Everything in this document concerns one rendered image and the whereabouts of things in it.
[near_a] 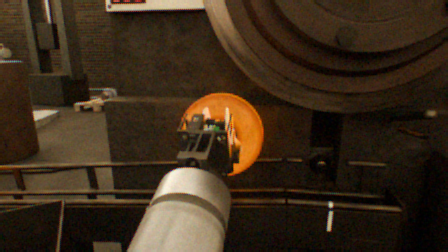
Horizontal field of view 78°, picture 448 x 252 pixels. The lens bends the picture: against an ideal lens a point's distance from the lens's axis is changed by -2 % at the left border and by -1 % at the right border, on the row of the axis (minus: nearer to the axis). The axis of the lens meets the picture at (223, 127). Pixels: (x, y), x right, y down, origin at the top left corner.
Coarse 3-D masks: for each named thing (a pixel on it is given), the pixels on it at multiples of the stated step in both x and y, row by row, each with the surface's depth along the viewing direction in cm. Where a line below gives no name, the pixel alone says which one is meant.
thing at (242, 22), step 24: (240, 0) 42; (264, 0) 39; (240, 24) 43; (264, 24) 40; (264, 48) 43; (288, 48) 41; (312, 48) 40; (408, 48) 38; (432, 48) 38; (288, 72) 43; (312, 72) 43; (336, 72) 41; (360, 72) 40; (384, 72) 41; (408, 72) 41
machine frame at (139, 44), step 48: (144, 48) 63; (192, 48) 62; (144, 96) 66; (192, 96) 64; (240, 96) 63; (432, 96) 57; (144, 144) 63; (288, 144) 58; (336, 144) 60; (384, 144) 55; (432, 144) 54; (384, 192) 58
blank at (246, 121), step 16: (208, 96) 51; (224, 96) 50; (192, 112) 52; (224, 112) 51; (240, 112) 50; (256, 112) 52; (240, 128) 51; (256, 128) 51; (256, 144) 51; (240, 160) 52
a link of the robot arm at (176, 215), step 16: (160, 208) 28; (176, 208) 27; (192, 208) 27; (208, 208) 28; (144, 224) 27; (160, 224) 26; (176, 224) 25; (192, 224) 26; (208, 224) 27; (224, 224) 30; (144, 240) 24; (160, 240) 24; (176, 240) 24; (192, 240) 25; (208, 240) 26
